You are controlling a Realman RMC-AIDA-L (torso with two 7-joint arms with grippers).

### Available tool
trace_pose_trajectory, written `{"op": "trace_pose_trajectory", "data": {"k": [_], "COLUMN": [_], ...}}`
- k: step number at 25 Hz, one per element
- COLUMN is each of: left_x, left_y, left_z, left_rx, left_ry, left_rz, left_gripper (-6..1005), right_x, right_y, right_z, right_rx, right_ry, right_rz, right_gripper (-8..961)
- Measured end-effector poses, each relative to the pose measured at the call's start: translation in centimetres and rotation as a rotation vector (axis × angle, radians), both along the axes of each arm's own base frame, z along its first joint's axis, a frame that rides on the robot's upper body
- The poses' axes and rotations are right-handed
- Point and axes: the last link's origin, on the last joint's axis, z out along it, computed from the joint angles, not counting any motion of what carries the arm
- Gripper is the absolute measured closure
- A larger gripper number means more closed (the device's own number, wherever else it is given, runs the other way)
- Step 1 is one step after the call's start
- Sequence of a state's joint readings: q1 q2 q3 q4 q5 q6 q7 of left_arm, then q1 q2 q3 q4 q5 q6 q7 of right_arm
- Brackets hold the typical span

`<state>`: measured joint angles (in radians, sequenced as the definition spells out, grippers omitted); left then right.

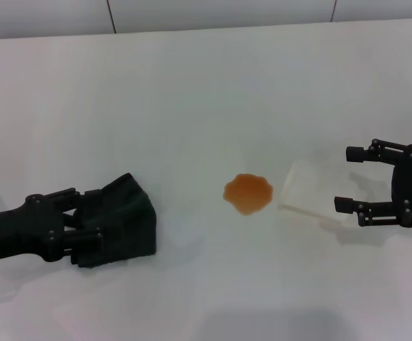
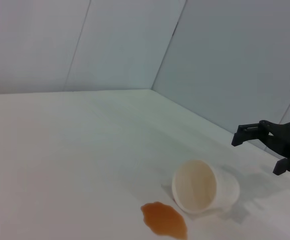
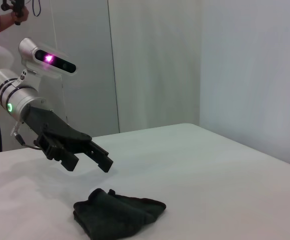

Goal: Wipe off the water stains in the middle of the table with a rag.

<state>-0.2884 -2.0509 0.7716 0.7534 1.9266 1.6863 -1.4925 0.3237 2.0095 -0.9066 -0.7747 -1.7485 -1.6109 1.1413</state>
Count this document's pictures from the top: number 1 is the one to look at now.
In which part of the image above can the dark blue rag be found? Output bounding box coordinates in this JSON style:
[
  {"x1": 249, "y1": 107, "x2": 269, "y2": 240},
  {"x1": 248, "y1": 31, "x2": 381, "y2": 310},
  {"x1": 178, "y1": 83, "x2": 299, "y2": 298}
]
[{"x1": 74, "y1": 173, "x2": 158, "y2": 269}]

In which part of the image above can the brown liquid stain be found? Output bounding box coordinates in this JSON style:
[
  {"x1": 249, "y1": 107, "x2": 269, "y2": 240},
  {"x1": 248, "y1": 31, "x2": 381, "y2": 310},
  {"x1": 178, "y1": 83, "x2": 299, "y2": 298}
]
[{"x1": 222, "y1": 173, "x2": 275, "y2": 217}]

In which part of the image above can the white paper cup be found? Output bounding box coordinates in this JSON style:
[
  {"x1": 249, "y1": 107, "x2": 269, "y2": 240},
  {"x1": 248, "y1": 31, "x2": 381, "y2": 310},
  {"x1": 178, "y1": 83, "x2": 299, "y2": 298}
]
[{"x1": 276, "y1": 159, "x2": 356, "y2": 228}]

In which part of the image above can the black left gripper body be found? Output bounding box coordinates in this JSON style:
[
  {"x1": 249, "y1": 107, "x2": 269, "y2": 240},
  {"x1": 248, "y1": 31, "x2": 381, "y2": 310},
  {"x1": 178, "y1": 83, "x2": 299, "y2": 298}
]
[{"x1": 0, "y1": 194, "x2": 66, "y2": 266}]

